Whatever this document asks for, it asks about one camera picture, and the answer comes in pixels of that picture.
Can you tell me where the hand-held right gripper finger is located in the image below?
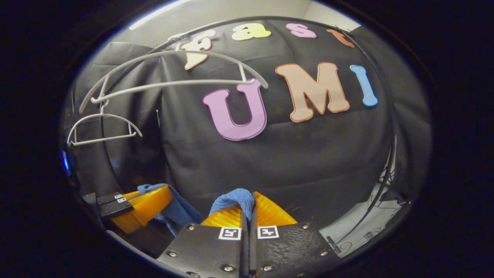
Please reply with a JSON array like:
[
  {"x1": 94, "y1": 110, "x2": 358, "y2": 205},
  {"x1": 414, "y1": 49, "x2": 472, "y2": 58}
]
[
  {"x1": 250, "y1": 192, "x2": 342, "y2": 278},
  {"x1": 156, "y1": 205, "x2": 249, "y2": 278}
]

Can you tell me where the blue corduroy jacket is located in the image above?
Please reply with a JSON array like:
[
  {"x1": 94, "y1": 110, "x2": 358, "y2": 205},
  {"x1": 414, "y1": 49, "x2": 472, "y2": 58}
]
[{"x1": 137, "y1": 183, "x2": 255, "y2": 237}]

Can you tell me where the white clothes hanger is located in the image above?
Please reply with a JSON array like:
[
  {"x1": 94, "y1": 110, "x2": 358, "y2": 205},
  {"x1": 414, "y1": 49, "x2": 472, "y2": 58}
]
[
  {"x1": 79, "y1": 35, "x2": 269, "y2": 114},
  {"x1": 68, "y1": 85, "x2": 142, "y2": 146}
]

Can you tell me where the black metal clothes rack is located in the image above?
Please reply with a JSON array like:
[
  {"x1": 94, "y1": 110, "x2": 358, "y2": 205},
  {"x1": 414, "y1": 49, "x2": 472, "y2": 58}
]
[{"x1": 98, "y1": 16, "x2": 398, "y2": 253}]

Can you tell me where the black floor cable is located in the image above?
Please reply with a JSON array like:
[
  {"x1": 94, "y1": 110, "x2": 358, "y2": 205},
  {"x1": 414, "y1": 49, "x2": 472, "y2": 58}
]
[{"x1": 347, "y1": 170, "x2": 410, "y2": 247}]

